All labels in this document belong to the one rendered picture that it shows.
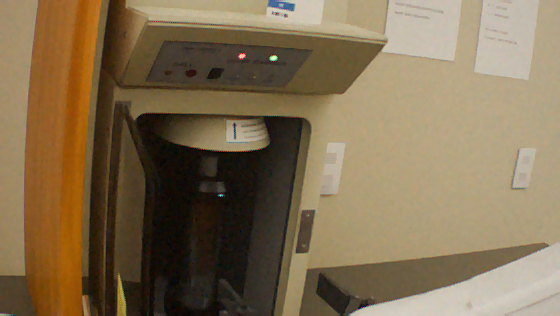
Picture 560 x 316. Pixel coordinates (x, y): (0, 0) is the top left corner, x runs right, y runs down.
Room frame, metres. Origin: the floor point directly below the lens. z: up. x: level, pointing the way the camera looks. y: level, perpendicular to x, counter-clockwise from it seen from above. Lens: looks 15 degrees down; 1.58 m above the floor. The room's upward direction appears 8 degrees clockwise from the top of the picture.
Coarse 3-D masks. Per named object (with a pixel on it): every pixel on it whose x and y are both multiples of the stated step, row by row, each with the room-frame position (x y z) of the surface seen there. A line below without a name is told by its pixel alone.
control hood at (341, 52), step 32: (128, 32) 0.86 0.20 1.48; (160, 32) 0.81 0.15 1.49; (192, 32) 0.83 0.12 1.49; (224, 32) 0.84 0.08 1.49; (256, 32) 0.86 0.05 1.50; (288, 32) 0.87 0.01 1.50; (320, 32) 0.89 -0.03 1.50; (352, 32) 0.92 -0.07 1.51; (128, 64) 0.85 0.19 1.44; (320, 64) 0.94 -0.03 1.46; (352, 64) 0.96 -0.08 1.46
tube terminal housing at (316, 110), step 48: (144, 0) 0.91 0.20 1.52; (192, 0) 0.94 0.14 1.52; (240, 0) 0.97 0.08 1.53; (336, 0) 1.03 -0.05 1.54; (144, 96) 0.91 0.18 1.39; (192, 96) 0.94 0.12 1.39; (240, 96) 0.97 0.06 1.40; (288, 96) 1.01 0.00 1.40; (96, 144) 0.97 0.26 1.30; (96, 192) 0.95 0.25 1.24; (96, 240) 0.94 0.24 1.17; (288, 240) 1.05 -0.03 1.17; (96, 288) 0.94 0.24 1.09; (288, 288) 1.03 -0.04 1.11
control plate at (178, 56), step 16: (176, 48) 0.84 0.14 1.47; (192, 48) 0.85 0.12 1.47; (208, 48) 0.86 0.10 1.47; (224, 48) 0.87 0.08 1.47; (240, 48) 0.87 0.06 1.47; (256, 48) 0.88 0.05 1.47; (272, 48) 0.89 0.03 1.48; (288, 48) 0.90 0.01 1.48; (160, 64) 0.86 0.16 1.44; (176, 64) 0.87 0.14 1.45; (192, 64) 0.88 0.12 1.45; (208, 64) 0.88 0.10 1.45; (224, 64) 0.89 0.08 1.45; (240, 64) 0.90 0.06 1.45; (256, 64) 0.91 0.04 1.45; (272, 64) 0.92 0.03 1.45; (288, 64) 0.92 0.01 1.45; (160, 80) 0.88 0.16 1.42; (176, 80) 0.89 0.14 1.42; (192, 80) 0.90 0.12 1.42; (208, 80) 0.91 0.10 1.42; (224, 80) 0.92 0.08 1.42; (240, 80) 0.93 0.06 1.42; (256, 80) 0.94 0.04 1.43; (272, 80) 0.95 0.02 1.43; (288, 80) 0.95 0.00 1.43
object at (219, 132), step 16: (160, 128) 1.02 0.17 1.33; (176, 128) 1.00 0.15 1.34; (192, 128) 0.99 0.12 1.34; (208, 128) 0.99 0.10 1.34; (224, 128) 0.99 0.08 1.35; (240, 128) 1.00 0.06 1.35; (256, 128) 1.03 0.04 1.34; (192, 144) 0.98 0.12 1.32; (208, 144) 0.98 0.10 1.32; (224, 144) 0.98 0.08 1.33; (240, 144) 1.00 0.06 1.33; (256, 144) 1.02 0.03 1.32
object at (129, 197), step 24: (120, 120) 0.84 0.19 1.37; (120, 144) 0.82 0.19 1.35; (120, 168) 0.80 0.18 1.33; (144, 168) 0.62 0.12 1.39; (120, 192) 0.78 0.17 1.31; (144, 192) 0.60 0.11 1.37; (120, 216) 0.77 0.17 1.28; (144, 216) 0.59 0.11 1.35; (120, 240) 0.76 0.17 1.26; (144, 240) 0.59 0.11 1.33; (120, 264) 0.75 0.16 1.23; (144, 264) 0.59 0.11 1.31; (144, 288) 0.59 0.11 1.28; (144, 312) 0.59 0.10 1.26
